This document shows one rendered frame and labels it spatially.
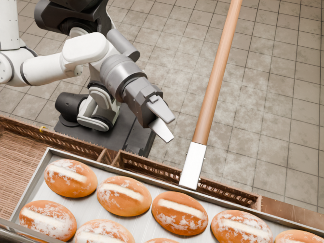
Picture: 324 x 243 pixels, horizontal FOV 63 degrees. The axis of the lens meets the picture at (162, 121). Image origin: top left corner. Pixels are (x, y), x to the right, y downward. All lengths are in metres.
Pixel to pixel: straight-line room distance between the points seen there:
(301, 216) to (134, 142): 0.97
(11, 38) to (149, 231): 0.57
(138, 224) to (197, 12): 2.48
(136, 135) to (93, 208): 1.19
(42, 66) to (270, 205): 0.96
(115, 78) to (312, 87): 2.01
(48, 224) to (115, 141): 1.26
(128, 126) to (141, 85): 1.20
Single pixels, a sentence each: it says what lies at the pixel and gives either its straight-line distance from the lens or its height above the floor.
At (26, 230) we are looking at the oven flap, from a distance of 0.29.
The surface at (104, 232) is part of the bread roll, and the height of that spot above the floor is 1.24.
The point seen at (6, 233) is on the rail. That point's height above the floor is 1.43.
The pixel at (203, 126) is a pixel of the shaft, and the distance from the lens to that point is 0.53.
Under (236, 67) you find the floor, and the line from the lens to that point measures 2.33.
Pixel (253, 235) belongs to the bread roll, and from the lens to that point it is 0.45.
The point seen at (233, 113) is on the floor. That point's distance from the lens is 2.04.
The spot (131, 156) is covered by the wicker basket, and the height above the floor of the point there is 0.72.
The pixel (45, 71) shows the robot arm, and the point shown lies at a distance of 0.72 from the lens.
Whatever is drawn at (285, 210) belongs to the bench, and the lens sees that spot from 1.21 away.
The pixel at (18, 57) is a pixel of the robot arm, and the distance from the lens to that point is 0.77.
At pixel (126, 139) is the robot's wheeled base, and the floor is 0.17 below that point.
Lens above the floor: 1.66
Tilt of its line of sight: 59 degrees down
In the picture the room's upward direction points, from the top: straight up
